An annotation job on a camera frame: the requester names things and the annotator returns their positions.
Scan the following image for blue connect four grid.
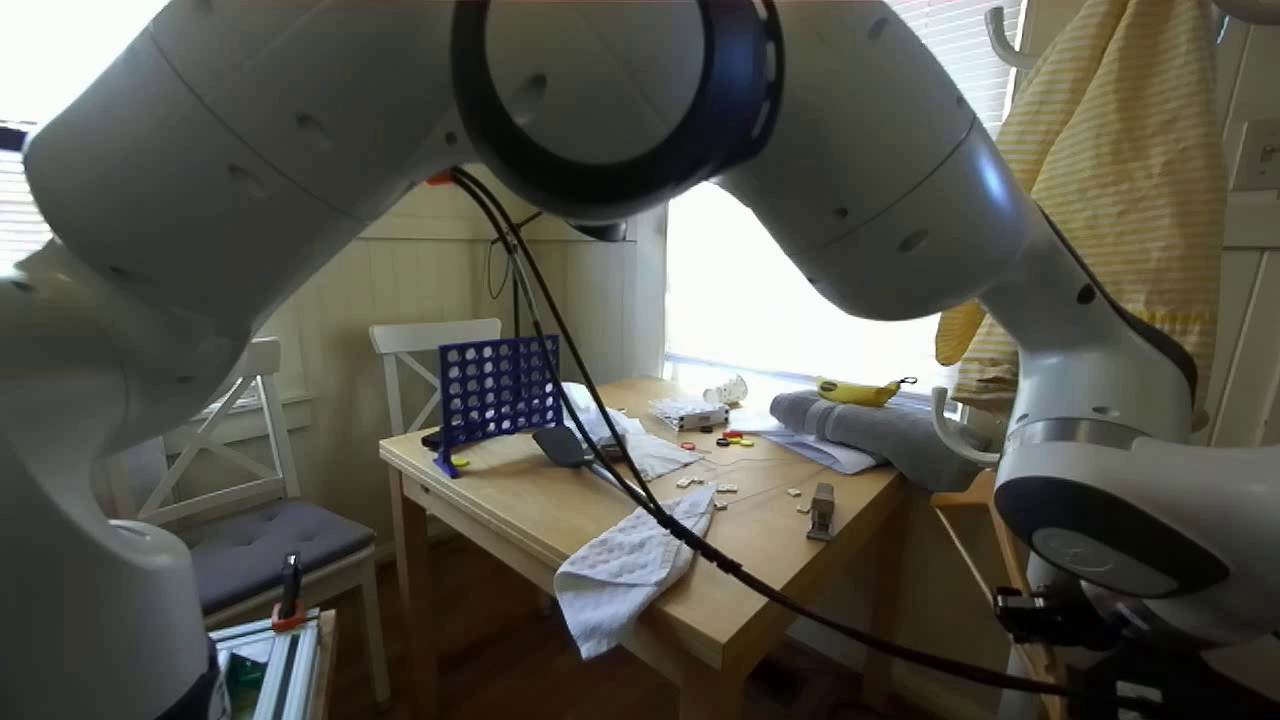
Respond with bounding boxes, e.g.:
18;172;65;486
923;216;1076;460
434;337;563;480

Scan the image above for white wooden chair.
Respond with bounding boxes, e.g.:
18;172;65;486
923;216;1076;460
104;337;391;702

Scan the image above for yellow banana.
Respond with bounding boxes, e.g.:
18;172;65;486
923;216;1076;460
814;376;906;409

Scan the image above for white coat stand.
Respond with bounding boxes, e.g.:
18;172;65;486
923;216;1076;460
984;5;1033;72

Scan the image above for grey folded towel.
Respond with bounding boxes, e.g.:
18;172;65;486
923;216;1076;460
767;393;980;491

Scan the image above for yellow cloth on stand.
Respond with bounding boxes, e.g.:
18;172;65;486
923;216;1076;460
995;0;1226;382

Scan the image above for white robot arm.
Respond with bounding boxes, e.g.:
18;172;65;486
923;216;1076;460
0;0;1280;720

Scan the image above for wooden table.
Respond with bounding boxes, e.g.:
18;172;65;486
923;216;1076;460
376;376;935;720

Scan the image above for white patterned towel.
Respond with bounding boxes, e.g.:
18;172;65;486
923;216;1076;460
552;509;692;661

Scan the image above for small grey stapler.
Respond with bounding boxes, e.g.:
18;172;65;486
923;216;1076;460
808;482;836;543

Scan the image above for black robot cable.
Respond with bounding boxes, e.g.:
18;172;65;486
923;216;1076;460
444;162;1110;702

